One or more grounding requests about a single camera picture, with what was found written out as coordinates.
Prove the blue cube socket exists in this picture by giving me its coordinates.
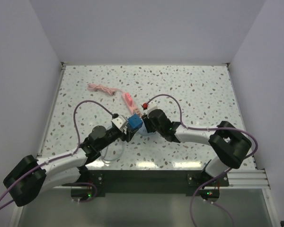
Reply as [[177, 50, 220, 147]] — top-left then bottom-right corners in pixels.
[[128, 114, 143, 130]]

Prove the pink brown plug adapter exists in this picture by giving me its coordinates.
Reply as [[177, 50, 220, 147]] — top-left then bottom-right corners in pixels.
[[133, 107, 141, 116]]

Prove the blue round socket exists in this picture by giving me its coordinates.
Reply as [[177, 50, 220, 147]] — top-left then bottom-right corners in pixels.
[[138, 125, 155, 137]]

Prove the pink power strip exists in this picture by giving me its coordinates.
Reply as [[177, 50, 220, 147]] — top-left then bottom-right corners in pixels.
[[87, 82, 142, 116]]

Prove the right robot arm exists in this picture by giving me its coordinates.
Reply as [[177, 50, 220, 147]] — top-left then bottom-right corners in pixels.
[[142, 109, 252, 186]]

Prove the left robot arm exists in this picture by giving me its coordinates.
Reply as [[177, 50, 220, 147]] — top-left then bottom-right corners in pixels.
[[3, 125, 139, 207]]

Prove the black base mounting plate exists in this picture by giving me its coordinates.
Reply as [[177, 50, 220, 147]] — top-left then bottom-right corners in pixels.
[[61, 169, 230, 198]]

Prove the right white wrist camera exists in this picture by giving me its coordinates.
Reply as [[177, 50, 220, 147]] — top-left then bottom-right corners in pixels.
[[142, 102, 158, 114]]

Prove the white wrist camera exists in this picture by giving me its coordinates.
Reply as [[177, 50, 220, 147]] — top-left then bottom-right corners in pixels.
[[111, 115, 128, 132], [142, 102, 158, 114]]

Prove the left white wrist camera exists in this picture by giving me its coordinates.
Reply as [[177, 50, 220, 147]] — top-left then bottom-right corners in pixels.
[[111, 115, 128, 132]]

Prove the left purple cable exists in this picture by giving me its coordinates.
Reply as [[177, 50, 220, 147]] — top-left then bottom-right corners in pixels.
[[0, 100, 116, 213]]

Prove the purple cable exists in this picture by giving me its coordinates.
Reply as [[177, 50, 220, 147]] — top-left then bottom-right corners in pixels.
[[146, 94, 258, 227], [0, 100, 116, 213]]

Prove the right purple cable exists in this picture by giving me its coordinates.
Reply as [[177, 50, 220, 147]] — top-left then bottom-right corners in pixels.
[[146, 94, 258, 227]]

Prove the aluminium front rail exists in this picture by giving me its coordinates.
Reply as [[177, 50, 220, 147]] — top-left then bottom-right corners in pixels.
[[54, 168, 272, 190]]

